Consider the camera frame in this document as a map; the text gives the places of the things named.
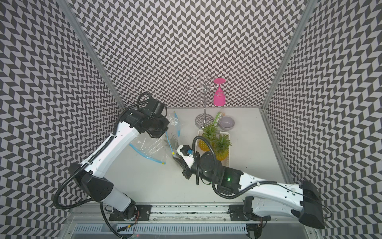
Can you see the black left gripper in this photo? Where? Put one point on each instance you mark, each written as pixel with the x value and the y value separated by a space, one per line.
pixel 159 130

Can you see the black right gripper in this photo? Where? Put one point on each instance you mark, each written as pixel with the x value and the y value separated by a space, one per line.
pixel 183 162

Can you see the clear zip-top bag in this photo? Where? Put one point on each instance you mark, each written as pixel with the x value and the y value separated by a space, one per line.
pixel 170 143
pixel 154 149
pixel 175 124

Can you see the pineapple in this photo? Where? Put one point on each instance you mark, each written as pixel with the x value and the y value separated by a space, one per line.
pixel 221 146
pixel 209 133

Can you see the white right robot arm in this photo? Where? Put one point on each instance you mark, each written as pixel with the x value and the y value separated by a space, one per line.
pixel 263 198

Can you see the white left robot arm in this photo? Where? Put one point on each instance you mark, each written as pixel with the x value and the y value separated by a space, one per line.
pixel 89 175

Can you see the white plastic basket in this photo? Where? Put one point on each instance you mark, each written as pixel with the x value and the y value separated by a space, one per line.
pixel 226 162

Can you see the metal glass rack stand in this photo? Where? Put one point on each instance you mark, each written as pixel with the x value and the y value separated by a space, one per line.
pixel 202 120

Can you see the lilac bowl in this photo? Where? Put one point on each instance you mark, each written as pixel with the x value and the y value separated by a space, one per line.
pixel 226 123

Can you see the green snack packet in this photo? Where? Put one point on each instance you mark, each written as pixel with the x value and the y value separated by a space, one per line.
pixel 217 118

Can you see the pink wine glass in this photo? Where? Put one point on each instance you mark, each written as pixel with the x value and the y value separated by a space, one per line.
pixel 219 98

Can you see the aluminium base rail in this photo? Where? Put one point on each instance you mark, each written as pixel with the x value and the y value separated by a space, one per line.
pixel 189 219

